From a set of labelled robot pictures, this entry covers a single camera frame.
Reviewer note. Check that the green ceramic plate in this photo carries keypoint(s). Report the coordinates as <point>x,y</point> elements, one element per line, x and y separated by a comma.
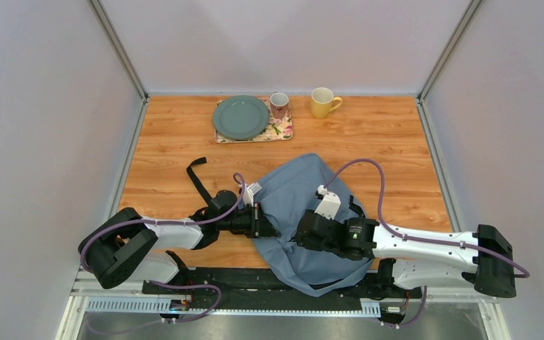
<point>240,117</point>

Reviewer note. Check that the aluminium front frame rail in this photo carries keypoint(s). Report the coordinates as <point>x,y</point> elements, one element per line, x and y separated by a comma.
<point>140,296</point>

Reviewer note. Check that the pink patterned mug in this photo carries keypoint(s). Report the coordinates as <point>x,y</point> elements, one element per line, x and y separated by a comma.
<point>279,105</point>

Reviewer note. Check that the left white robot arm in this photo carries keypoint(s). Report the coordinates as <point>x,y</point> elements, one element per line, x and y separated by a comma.
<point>124,246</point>

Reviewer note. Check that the yellow ceramic mug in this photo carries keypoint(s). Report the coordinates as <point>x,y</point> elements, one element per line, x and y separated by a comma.
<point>323,102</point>

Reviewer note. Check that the blue-grey fabric backpack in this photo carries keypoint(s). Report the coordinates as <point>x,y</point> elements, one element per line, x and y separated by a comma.
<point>287,192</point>

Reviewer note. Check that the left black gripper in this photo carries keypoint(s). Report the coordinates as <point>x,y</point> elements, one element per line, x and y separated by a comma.
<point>260,224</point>

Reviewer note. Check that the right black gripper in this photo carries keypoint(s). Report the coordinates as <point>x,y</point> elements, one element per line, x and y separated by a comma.
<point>304,244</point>

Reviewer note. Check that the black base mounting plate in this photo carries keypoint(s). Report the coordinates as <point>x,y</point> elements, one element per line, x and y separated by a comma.
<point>259,289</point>

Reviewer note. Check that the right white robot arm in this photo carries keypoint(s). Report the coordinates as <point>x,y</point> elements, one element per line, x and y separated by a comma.
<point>415,258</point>

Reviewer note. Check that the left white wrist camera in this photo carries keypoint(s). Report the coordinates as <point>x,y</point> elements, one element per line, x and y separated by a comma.
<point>249,193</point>

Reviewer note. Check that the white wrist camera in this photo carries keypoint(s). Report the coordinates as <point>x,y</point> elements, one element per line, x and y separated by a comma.
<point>249,193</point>
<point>329,203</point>

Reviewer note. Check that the floral serving tray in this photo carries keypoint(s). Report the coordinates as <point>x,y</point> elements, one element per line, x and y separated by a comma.
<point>276,130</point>

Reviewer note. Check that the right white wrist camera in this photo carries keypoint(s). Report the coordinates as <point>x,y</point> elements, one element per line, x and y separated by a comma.
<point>329,203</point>

